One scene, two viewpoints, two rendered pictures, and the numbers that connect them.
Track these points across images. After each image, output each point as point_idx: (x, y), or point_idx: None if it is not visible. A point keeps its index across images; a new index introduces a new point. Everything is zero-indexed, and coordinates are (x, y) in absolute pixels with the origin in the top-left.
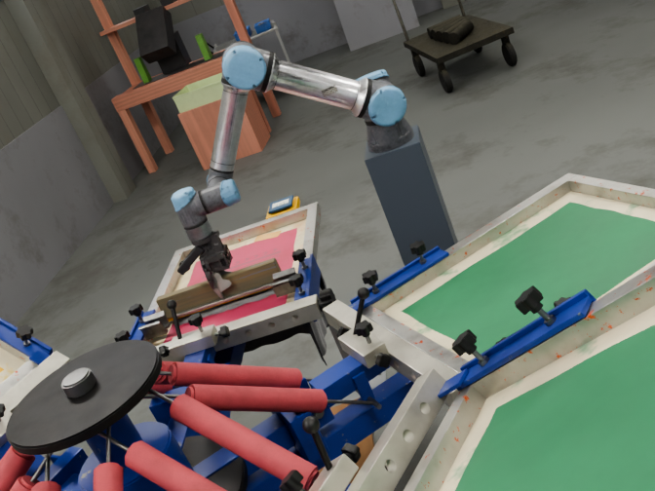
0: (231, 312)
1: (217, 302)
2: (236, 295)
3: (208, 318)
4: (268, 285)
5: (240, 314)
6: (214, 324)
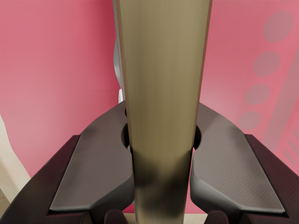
0: (100, 102)
1: (120, 78)
2: (128, 146)
3: (98, 7)
4: (135, 213)
5: (77, 130)
6: (37, 54)
